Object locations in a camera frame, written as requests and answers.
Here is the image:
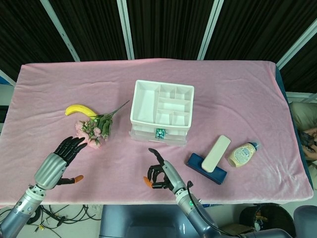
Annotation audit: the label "cream plastic case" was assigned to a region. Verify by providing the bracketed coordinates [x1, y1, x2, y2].
[201, 135, 232, 173]

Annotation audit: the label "black trash bin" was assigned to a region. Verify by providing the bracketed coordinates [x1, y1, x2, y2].
[239, 203, 295, 231]

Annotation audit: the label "navy blue long box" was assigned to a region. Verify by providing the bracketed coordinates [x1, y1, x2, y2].
[187, 153, 228, 185]

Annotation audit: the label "white partition post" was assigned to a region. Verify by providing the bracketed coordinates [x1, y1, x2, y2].
[116, 0, 136, 60]
[276, 17, 317, 69]
[197, 0, 225, 60]
[0, 69, 17, 86]
[39, 0, 80, 62]

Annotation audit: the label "yellow banana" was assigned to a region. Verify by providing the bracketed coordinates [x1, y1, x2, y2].
[65, 104, 99, 118]

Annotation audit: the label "pink velvet table cloth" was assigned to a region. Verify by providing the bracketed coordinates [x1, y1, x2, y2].
[0, 59, 314, 206]

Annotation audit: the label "pink artificial flower bouquet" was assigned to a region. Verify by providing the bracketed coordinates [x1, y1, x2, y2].
[74, 100, 131, 150]

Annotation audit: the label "grey robot torso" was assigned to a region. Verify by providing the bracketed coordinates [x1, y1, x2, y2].
[99, 204, 206, 238]

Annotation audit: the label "black floor cables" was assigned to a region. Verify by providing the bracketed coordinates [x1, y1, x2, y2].
[24, 204, 102, 233]

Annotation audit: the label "white plastic drawer organizer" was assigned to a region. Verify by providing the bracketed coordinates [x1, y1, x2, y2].
[130, 79, 195, 147]

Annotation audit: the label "pale yellow lotion bottle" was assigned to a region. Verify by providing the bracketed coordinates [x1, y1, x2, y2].
[227, 141, 261, 168]

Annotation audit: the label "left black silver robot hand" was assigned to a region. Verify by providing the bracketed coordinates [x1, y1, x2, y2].
[34, 135, 89, 190]

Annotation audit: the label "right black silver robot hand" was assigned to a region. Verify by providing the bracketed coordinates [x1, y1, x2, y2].
[143, 148, 187, 194]

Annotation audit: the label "white metal rack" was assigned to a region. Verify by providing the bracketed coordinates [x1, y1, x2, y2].
[284, 91, 317, 104]

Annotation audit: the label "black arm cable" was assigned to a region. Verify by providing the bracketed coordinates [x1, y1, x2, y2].
[186, 180, 238, 235]

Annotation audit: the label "green patterned binder clip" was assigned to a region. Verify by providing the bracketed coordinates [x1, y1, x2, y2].
[155, 128, 168, 140]

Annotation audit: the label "clear plastic drawer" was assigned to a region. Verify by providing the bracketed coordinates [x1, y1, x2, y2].
[128, 125, 188, 147]

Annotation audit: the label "person in khaki clothing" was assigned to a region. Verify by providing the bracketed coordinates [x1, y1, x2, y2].
[289, 101, 317, 164]

